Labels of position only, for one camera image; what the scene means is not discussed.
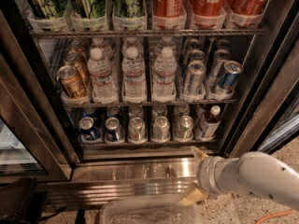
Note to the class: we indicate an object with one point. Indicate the gold can middle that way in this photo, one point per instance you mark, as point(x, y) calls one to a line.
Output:
point(77, 60)

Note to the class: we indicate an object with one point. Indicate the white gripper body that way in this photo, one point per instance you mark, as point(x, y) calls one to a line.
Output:
point(205, 174)

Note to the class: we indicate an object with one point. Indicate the water bottle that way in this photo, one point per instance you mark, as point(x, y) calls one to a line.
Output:
point(134, 77)
point(104, 87)
point(163, 77)

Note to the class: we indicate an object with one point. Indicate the brown bottle white label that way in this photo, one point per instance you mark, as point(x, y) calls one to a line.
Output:
point(210, 122)

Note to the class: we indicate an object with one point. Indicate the clear plastic bin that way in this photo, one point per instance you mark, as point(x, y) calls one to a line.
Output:
point(156, 209)

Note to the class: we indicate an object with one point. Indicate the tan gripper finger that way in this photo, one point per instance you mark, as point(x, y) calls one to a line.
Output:
point(198, 154)
point(192, 195)

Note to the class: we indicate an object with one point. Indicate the fridge glass door left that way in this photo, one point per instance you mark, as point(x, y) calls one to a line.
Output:
point(27, 147)

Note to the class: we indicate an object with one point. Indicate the water bottle front middle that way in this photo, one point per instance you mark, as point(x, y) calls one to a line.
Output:
point(134, 77)

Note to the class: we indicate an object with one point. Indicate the fridge glass door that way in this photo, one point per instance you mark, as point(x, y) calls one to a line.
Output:
point(273, 79)
point(27, 147)

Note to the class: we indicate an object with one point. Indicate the silver green can front right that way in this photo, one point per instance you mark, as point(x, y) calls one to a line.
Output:
point(183, 128)

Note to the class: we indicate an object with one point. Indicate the blue Red Bull can front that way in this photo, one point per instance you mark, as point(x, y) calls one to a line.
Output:
point(229, 74)

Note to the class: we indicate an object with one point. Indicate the gold can front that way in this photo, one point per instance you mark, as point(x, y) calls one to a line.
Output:
point(71, 82)

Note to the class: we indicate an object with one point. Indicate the silver green 7up can front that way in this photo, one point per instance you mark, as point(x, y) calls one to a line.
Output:
point(161, 129)

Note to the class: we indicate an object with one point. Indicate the water bottle front left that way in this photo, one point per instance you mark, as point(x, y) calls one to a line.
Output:
point(104, 87)

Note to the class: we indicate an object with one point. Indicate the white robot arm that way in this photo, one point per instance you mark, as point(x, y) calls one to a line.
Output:
point(254, 174)

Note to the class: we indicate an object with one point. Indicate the red Coca-Cola can left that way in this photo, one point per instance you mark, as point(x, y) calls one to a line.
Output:
point(167, 8)

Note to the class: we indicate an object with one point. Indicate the silver Red Bull can front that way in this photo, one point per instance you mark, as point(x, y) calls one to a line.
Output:
point(194, 76)

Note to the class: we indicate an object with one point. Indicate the green can top right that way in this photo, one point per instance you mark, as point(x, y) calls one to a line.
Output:
point(128, 8)

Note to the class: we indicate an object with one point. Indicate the blue pepsi can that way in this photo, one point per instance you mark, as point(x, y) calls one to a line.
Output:
point(113, 131)
point(88, 129)

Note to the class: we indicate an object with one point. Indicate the water bottle front right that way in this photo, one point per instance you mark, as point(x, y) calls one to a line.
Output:
point(163, 77)

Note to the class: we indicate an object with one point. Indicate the green can top middle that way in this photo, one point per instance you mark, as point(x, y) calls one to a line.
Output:
point(90, 0)

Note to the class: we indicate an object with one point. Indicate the gold can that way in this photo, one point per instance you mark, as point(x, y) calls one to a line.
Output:
point(71, 82)
point(77, 60)

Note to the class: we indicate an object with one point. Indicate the fridge glass door right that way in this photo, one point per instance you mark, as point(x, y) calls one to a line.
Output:
point(273, 79)

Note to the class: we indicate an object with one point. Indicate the blue Pepsi can front left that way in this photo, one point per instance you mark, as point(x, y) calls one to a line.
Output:
point(88, 129)

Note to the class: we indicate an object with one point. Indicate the silver green can front left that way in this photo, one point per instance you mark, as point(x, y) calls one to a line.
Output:
point(136, 130)

